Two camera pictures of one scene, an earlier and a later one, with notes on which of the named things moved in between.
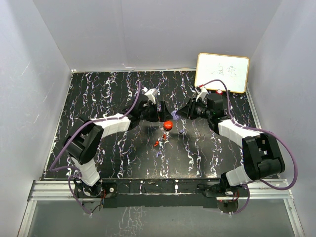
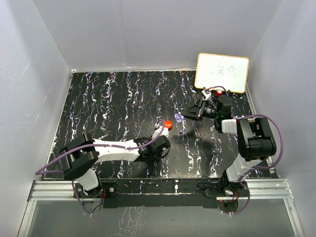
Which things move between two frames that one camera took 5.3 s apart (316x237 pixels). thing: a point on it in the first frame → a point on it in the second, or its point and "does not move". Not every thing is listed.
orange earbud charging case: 168,125 does not move
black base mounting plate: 159,194 does not move
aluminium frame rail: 46,190 does not move
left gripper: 164,115 → 157,157
